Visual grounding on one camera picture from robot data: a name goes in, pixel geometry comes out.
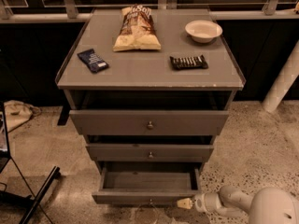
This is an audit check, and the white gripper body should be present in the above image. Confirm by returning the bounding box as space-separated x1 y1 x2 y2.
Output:
192 192 221 213

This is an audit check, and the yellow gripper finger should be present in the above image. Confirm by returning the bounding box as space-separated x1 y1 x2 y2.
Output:
177 198 193 210

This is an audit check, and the grey drawer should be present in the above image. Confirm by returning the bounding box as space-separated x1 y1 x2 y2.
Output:
92 162 201 205
86 144 214 162
69 110 228 136

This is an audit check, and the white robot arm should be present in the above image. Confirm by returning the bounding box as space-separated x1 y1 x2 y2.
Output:
177 42 299 224

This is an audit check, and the grey drawer cabinet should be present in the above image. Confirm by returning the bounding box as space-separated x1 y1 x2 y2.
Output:
55 7 246 185

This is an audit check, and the black candy bar wrapper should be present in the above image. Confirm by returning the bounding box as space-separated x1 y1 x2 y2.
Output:
170 55 208 70

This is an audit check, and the dark blue snack packet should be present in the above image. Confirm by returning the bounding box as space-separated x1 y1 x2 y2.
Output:
78 49 109 73

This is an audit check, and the white bowl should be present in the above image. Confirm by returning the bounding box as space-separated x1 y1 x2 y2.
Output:
185 20 222 44

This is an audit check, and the yellow brown chip bag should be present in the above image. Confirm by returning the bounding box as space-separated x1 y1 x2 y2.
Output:
113 5 161 51

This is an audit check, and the beige cloth bag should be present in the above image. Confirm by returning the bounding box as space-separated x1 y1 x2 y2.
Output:
4 100 41 132

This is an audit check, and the grey metal railing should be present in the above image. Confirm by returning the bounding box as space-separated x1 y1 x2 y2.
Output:
0 0 299 22

